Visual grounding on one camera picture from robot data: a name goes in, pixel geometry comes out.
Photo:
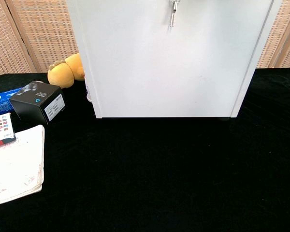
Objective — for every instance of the silver keys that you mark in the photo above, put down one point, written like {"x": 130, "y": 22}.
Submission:
{"x": 172, "y": 19}

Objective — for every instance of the white cabinet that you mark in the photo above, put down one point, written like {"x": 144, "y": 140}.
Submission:
{"x": 171, "y": 72}

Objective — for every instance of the black table cloth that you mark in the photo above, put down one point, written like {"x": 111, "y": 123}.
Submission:
{"x": 135, "y": 169}

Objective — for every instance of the yellow plush toy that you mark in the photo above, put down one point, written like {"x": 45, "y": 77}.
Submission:
{"x": 61, "y": 75}

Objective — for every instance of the black product box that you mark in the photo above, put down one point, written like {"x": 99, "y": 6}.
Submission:
{"x": 29, "y": 106}

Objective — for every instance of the woven wicker folding screen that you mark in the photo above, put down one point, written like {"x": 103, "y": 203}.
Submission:
{"x": 38, "y": 31}
{"x": 280, "y": 36}

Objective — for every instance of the white spiral notebook red drawings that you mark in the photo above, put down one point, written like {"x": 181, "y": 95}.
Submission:
{"x": 14, "y": 169}

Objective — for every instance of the white box with colourful pictures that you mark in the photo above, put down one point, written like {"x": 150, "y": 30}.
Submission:
{"x": 0, "y": 125}

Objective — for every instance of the blue cardboard box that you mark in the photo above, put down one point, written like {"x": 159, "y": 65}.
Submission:
{"x": 0, "y": 101}

